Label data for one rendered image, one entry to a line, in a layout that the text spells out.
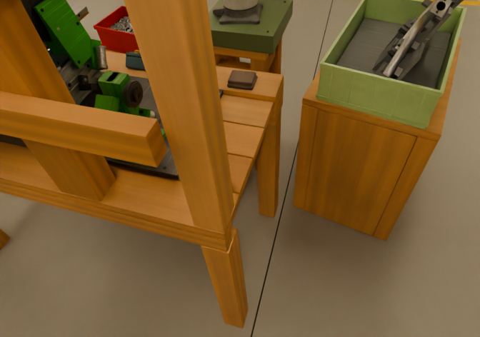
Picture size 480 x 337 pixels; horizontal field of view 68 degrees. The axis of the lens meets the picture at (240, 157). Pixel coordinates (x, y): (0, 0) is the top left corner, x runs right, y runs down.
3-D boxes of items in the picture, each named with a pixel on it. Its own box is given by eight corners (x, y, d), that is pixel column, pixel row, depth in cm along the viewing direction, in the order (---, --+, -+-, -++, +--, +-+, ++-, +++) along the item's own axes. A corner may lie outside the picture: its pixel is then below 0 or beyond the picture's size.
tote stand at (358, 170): (329, 129, 240) (349, 18, 180) (410, 152, 222) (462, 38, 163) (292, 205, 202) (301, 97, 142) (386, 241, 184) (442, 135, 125)
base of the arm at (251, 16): (217, 6, 170) (216, -6, 166) (263, 6, 167) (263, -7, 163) (210, 24, 158) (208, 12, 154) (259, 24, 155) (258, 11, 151)
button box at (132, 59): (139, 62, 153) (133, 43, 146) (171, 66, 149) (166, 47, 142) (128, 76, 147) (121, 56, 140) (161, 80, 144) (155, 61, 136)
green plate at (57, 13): (81, 52, 126) (41, -6, 113) (98, 49, 123) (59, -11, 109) (62, 71, 119) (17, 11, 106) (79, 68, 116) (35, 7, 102)
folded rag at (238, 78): (258, 78, 135) (257, 71, 133) (253, 91, 130) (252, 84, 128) (233, 75, 137) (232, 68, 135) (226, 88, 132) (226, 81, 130)
